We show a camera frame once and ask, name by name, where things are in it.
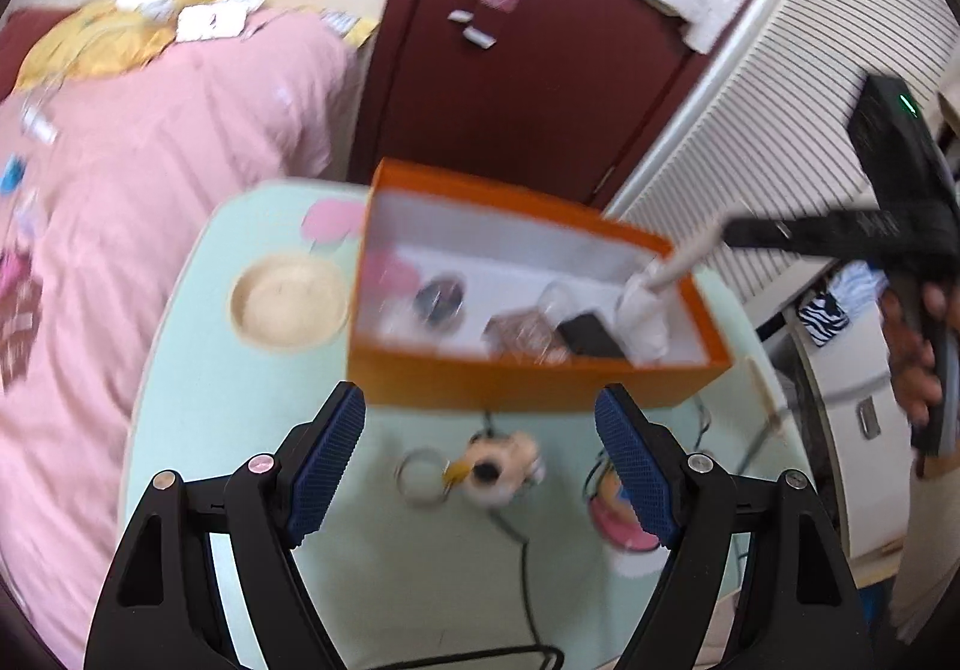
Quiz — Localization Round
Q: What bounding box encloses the white cloth bag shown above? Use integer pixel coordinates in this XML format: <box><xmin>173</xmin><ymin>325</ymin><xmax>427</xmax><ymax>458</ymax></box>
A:
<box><xmin>613</xmin><ymin>273</ymin><xmax>670</xmax><ymax>366</ymax></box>

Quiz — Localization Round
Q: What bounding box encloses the black wallet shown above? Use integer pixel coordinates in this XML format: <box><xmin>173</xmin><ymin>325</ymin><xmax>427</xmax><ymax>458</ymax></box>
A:
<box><xmin>556</xmin><ymin>312</ymin><xmax>626</xmax><ymax>361</ymax></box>

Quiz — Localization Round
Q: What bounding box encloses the clear heart plastic case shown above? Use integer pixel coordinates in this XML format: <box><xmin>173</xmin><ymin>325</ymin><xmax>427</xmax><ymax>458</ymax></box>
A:
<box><xmin>537</xmin><ymin>282</ymin><xmax>583</xmax><ymax>328</ymax></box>

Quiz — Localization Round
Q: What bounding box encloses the cartoon head plush keychain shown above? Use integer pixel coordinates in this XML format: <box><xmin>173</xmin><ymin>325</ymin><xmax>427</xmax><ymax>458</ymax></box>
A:
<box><xmin>394</xmin><ymin>431</ymin><xmax>547</xmax><ymax>511</ymax></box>

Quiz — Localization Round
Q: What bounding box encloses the brown playing card box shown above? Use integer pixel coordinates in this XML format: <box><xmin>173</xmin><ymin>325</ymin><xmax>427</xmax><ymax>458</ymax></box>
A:
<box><xmin>483</xmin><ymin>307</ymin><xmax>569</xmax><ymax>364</ymax></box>

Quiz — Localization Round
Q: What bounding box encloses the orange cardboard box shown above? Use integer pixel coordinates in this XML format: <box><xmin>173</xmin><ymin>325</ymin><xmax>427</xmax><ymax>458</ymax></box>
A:
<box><xmin>347</xmin><ymin>160</ymin><xmax>732</xmax><ymax>413</ymax></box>

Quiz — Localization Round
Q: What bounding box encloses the pink heart plastic case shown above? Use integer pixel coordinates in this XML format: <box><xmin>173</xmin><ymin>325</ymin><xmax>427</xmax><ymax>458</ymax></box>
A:
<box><xmin>370</xmin><ymin>252</ymin><xmax>421</xmax><ymax>301</ymax></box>

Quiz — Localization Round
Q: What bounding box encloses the silver metal funnel cup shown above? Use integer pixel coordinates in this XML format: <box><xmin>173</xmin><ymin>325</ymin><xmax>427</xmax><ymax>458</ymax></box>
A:
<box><xmin>413</xmin><ymin>275</ymin><xmax>466</xmax><ymax>330</ymax></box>

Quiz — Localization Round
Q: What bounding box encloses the white cosmetic tube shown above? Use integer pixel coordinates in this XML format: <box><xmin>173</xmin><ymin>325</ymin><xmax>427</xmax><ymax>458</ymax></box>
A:
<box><xmin>643</xmin><ymin>215</ymin><xmax>727</xmax><ymax>293</ymax></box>

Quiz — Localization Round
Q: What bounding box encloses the person's right hand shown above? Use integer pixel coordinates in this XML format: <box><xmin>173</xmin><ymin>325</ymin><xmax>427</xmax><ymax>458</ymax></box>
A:
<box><xmin>878</xmin><ymin>288</ymin><xmax>942</xmax><ymax>427</ymax></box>

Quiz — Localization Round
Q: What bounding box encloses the white louvered door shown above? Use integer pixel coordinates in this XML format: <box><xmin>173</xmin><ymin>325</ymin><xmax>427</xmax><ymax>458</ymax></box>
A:
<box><xmin>607</xmin><ymin>0</ymin><xmax>960</xmax><ymax>311</ymax></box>

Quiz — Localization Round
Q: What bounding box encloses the mint green folding table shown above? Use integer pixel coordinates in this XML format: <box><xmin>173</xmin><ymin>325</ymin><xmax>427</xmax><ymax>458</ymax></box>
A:
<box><xmin>118</xmin><ymin>177</ymin><xmax>820</xmax><ymax>670</ymax></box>

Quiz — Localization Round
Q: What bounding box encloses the dark red wardrobe door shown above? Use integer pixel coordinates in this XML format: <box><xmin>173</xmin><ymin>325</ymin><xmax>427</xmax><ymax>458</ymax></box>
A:
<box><xmin>351</xmin><ymin>0</ymin><xmax>715</xmax><ymax>210</ymax></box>

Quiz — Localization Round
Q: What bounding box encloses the pink quilt bed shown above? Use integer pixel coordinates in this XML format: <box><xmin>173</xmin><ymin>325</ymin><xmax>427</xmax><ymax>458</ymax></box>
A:
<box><xmin>2</xmin><ymin>10</ymin><xmax>356</xmax><ymax>668</ymax></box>

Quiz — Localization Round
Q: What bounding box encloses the yellow pillow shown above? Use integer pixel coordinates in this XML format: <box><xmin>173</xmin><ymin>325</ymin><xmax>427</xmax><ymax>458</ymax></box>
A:
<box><xmin>13</xmin><ymin>0</ymin><xmax>217</xmax><ymax>91</ymax></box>

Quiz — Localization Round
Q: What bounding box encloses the black cable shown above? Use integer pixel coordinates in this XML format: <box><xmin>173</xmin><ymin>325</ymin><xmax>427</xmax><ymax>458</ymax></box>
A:
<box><xmin>389</xmin><ymin>405</ymin><xmax>790</xmax><ymax>670</ymax></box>

